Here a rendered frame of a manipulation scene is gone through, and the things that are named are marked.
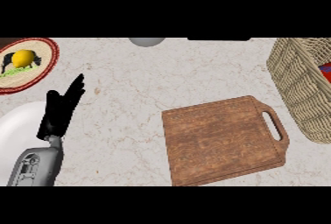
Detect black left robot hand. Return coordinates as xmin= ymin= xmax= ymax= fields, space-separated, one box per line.
xmin=36 ymin=73 xmax=88 ymax=141

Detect brown wooden cutting board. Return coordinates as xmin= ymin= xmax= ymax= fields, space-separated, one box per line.
xmin=160 ymin=94 xmax=292 ymax=187

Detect beige wicker basket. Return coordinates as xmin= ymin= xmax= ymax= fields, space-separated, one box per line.
xmin=265 ymin=38 xmax=331 ymax=144

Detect red can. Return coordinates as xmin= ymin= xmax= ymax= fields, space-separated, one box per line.
xmin=317 ymin=62 xmax=331 ymax=86

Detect round woven placemat red rim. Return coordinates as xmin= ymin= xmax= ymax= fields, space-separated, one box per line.
xmin=0 ymin=38 xmax=61 ymax=95

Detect white round plate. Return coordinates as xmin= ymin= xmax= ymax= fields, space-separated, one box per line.
xmin=0 ymin=101 xmax=49 ymax=187

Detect yellow lemon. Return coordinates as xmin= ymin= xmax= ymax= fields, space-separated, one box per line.
xmin=11 ymin=49 xmax=38 ymax=69

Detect grey round object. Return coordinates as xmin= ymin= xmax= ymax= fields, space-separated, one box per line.
xmin=129 ymin=38 xmax=168 ymax=48

